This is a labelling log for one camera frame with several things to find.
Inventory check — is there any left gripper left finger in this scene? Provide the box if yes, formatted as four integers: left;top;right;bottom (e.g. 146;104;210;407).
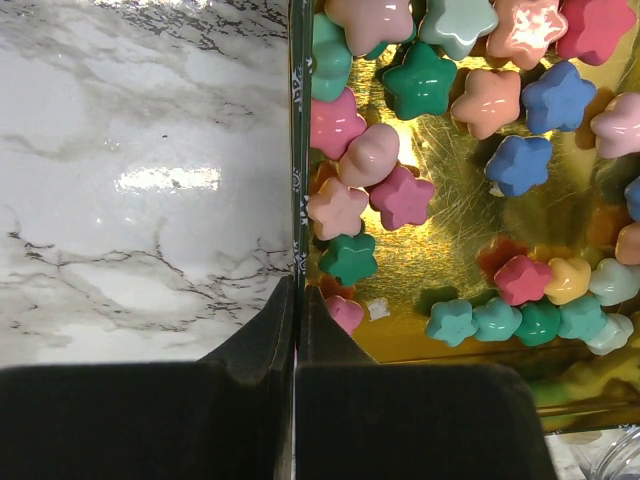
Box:
1;277;294;479

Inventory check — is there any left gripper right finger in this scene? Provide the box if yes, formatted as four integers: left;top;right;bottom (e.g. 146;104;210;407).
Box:
295;287;555;479

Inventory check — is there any tin of star candies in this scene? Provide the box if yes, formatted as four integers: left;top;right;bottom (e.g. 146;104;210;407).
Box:
288;1;639;433

